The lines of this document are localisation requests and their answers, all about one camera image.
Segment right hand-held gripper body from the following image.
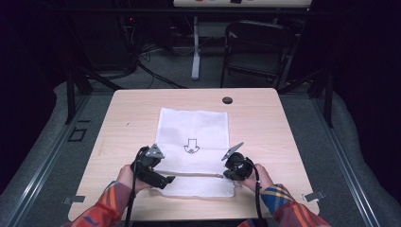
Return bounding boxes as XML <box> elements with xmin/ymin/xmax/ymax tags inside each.
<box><xmin>220</xmin><ymin>141</ymin><xmax>254</xmax><ymax>182</ymax></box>

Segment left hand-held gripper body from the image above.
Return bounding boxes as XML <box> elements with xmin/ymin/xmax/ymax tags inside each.
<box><xmin>131</xmin><ymin>143</ymin><xmax>166</xmax><ymax>183</ymax></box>

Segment white zipper bag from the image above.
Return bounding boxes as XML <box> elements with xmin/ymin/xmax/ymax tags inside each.
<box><xmin>153</xmin><ymin>107</ymin><xmax>236</xmax><ymax>200</ymax></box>

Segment person's left hand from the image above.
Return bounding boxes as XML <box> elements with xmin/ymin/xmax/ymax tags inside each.
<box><xmin>116</xmin><ymin>164</ymin><xmax>152</xmax><ymax>193</ymax></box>

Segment person's right hand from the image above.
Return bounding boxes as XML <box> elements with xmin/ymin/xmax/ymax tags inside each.
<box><xmin>237</xmin><ymin>164</ymin><xmax>274</xmax><ymax>194</ymax></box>

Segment grey tape piece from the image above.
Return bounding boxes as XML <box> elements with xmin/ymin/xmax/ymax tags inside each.
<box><xmin>61</xmin><ymin>195</ymin><xmax>86</xmax><ymax>205</ymax></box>
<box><xmin>302</xmin><ymin>190</ymin><xmax>326</xmax><ymax>202</ymax></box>

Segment black tape square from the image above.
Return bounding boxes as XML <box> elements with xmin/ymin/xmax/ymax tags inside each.
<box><xmin>66</xmin><ymin>126</ymin><xmax>88</xmax><ymax>143</ymax></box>

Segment black metal stand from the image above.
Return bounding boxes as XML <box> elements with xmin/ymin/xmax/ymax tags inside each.
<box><xmin>277</xmin><ymin>60</ymin><xmax>335</xmax><ymax>129</ymax></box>
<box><xmin>62</xmin><ymin>18</ymin><xmax>125</xmax><ymax>126</ymax></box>

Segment white desk leg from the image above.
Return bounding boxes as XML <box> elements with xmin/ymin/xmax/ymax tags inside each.
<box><xmin>191</xmin><ymin>15</ymin><xmax>201</xmax><ymax>81</ymax></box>

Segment black folding chair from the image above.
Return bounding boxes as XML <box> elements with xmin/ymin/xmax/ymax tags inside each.
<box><xmin>219</xmin><ymin>20</ymin><xmax>298</xmax><ymax>90</ymax></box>

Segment dark computer tower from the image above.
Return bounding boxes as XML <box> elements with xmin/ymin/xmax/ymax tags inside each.
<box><xmin>78</xmin><ymin>12</ymin><xmax>138</xmax><ymax>73</ymax></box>

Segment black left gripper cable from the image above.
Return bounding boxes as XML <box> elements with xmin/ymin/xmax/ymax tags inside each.
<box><xmin>125</xmin><ymin>150</ymin><xmax>140</xmax><ymax>227</ymax></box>

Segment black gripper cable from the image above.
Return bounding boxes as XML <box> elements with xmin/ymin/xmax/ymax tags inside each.
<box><xmin>247</xmin><ymin>156</ymin><xmax>265</xmax><ymax>227</ymax></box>
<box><xmin>125</xmin><ymin>150</ymin><xmax>140</xmax><ymax>227</ymax></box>

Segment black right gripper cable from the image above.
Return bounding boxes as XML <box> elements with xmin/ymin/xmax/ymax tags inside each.
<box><xmin>247</xmin><ymin>156</ymin><xmax>265</xmax><ymax>227</ymax></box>

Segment black floor cable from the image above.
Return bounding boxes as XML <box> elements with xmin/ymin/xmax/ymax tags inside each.
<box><xmin>136</xmin><ymin>61</ymin><xmax>187</xmax><ymax>90</ymax></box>

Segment aluminium floor rail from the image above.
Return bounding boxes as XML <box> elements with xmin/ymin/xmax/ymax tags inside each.
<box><xmin>310</xmin><ymin>97</ymin><xmax>383</xmax><ymax>227</ymax></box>
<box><xmin>0</xmin><ymin>94</ymin><xmax>93</xmax><ymax>227</ymax></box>

